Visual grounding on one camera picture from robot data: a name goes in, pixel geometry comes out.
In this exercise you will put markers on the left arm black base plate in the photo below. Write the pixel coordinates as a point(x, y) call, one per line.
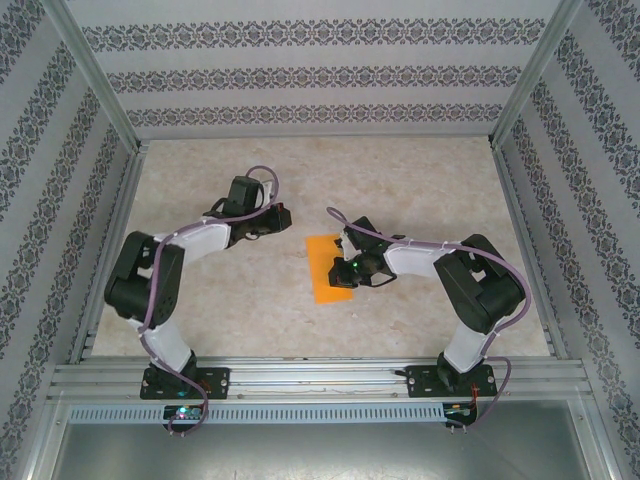
point(215, 382)

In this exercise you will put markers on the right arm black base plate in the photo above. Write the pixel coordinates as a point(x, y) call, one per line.
point(422, 382)

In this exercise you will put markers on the long aluminium mounting rail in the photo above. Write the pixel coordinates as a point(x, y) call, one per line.
point(320, 372)

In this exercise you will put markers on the aluminium table side rail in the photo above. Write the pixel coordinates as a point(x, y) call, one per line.
point(529, 250)
point(112, 250)

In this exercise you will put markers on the aluminium frame post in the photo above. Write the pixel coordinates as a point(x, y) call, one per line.
point(97, 75)
point(531, 75)

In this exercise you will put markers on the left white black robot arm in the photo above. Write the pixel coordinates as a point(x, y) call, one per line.
point(175, 345)

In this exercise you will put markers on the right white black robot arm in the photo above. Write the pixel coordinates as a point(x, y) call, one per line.
point(470, 345)

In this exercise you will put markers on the orange paper sheet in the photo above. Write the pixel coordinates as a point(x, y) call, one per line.
point(320, 270)

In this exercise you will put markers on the grey metal sheet tray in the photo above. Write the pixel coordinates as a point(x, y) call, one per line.
point(320, 452)

